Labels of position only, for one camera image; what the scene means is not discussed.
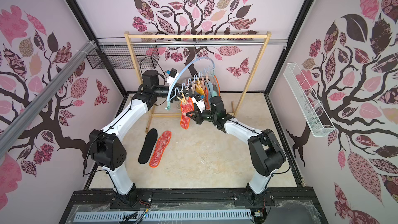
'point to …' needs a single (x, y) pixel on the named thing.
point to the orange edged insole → (215, 91)
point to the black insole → (150, 138)
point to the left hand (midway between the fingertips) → (189, 93)
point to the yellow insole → (199, 90)
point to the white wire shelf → (318, 118)
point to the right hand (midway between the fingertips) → (187, 115)
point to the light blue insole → (210, 88)
